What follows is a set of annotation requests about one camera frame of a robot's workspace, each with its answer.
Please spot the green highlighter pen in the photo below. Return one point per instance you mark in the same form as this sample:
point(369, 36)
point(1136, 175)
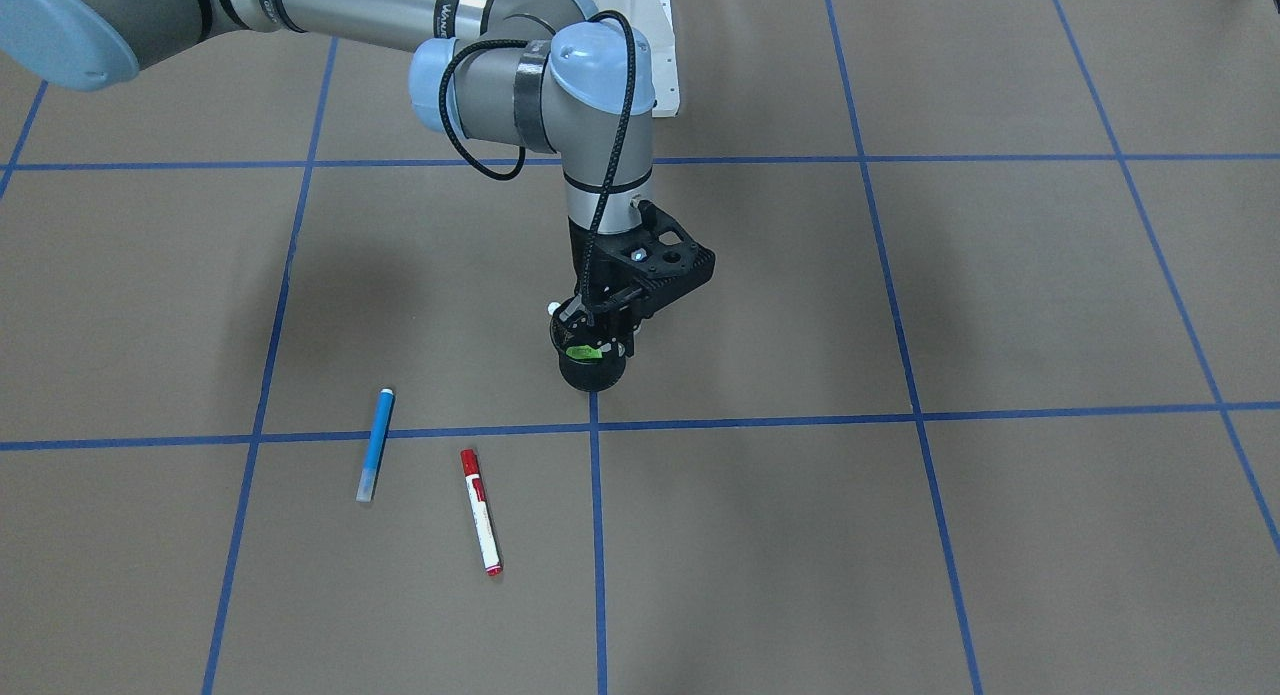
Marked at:
point(584, 353)

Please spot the red white marker pen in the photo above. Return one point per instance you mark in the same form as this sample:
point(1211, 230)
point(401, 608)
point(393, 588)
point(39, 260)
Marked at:
point(476, 494)

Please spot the blue marker pen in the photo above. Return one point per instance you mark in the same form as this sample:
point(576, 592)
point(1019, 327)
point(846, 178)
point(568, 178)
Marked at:
point(375, 446)

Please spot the black mesh pen cup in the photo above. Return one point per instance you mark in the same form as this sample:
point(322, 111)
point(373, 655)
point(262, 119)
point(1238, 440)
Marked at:
point(601, 331)

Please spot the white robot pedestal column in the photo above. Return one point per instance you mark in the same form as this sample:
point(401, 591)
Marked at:
point(656, 21)

